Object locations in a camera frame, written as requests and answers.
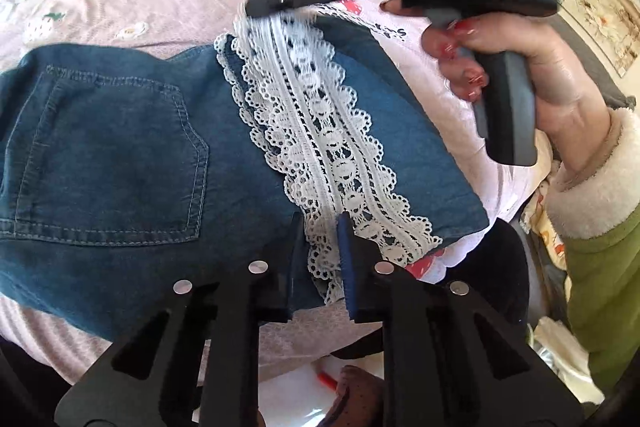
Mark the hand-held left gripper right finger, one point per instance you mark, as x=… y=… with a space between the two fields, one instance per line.
x=350 y=267

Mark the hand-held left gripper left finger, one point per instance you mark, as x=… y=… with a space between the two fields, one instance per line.
x=275 y=297

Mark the blue denim pants lace trim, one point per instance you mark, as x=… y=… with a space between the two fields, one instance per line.
x=125 y=157

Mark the person's right forearm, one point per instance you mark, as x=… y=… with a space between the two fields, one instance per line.
x=605 y=257

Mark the person's right hand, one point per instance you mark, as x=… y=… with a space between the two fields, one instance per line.
x=560 y=87

